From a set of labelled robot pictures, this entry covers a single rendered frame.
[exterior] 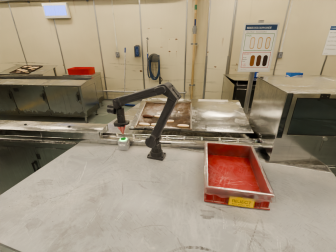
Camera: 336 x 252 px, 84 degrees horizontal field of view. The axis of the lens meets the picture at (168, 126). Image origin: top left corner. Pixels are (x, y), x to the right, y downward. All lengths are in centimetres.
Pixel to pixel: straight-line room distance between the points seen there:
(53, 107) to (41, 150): 262
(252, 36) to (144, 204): 180
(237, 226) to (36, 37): 619
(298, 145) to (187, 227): 89
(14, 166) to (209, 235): 183
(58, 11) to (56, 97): 235
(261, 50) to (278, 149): 113
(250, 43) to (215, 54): 268
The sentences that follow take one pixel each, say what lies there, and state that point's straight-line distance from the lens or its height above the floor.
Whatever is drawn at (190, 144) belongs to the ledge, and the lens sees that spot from 145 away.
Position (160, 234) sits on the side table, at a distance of 93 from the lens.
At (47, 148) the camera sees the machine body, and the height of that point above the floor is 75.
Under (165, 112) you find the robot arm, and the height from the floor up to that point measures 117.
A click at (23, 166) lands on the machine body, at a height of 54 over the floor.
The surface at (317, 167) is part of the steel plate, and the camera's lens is 159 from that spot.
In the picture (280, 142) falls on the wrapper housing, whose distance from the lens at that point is 141.
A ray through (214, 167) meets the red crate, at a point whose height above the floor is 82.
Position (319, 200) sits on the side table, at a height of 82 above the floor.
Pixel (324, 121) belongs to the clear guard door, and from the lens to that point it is 146.
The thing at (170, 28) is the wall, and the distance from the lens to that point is 507.
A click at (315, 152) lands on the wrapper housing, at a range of 155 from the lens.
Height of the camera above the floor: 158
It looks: 24 degrees down
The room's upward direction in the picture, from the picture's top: straight up
